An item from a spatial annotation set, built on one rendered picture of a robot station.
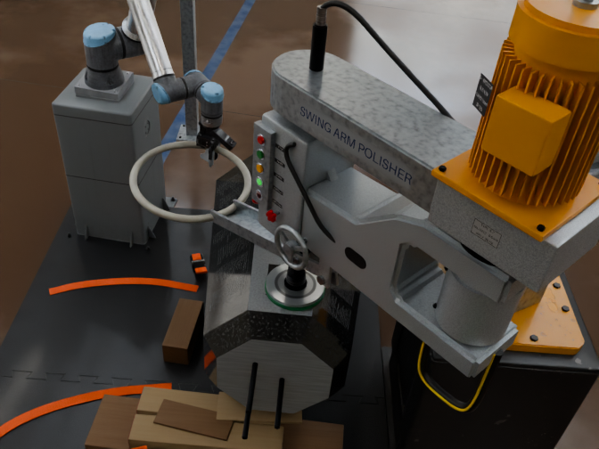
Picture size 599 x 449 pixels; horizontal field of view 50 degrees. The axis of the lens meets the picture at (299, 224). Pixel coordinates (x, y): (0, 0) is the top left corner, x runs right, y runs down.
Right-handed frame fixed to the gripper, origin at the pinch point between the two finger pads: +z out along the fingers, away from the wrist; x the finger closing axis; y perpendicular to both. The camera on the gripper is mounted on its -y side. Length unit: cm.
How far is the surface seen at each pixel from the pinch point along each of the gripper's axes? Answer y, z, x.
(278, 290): -52, -4, 62
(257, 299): -45, -1, 66
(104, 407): 8, 69, 90
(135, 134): 51, 18, -22
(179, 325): -2, 70, 39
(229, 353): -42, 12, 82
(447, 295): -102, -60, 93
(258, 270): -41, 0, 52
